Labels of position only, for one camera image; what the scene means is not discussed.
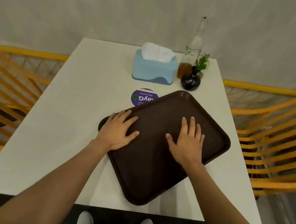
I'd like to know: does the person's right hand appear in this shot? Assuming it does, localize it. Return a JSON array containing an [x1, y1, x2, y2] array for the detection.
[[161, 113, 209, 170]]

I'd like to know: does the person's left hand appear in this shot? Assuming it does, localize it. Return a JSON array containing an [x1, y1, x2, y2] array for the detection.
[[91, 105, 143, 156]]

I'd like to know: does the person's left forearm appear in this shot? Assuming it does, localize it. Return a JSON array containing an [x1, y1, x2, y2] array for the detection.
[[0, 125, 111, 224]]

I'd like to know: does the person's right forearm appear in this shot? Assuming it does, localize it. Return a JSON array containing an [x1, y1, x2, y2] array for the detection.
[[174, 160, 296, 224]]

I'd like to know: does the round purple sticker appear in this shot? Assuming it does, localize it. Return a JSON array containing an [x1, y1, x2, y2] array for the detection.
[[130, 87, 160, 110]]

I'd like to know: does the dark brown plastic tray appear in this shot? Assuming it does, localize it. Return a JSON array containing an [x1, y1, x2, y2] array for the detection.
[[88, 79, 238, 218]]

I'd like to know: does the round black vase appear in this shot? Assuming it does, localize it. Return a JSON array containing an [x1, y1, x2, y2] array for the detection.
[[179, 65, 203, 92]]

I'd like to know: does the light blue tissue box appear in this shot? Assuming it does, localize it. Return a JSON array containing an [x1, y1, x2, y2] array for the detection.
[[131, 48, 179, 86]]

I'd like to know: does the green plant sprig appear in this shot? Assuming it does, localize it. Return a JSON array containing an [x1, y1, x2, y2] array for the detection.
[[194, 51, 211, 73]]

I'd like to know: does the white tissue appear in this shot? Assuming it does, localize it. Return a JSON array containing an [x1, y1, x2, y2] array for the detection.
[[140, 41, 176, 64]]

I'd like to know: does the clear glass bottle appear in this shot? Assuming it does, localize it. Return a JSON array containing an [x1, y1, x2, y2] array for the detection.
[[176, 13, 210, 83]]

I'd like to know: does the yellow slatted chair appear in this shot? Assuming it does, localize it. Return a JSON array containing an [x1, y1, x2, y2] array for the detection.
[[0, 45, 70, 166], [206, 79, 296, 204]]

